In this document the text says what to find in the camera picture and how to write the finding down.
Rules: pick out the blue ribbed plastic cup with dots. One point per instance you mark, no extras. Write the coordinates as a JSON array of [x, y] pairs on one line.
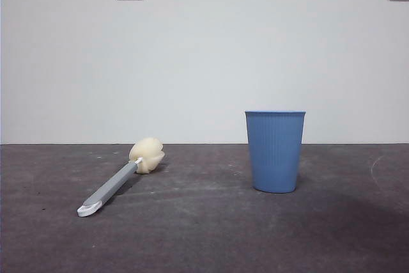
[[274, 151]]

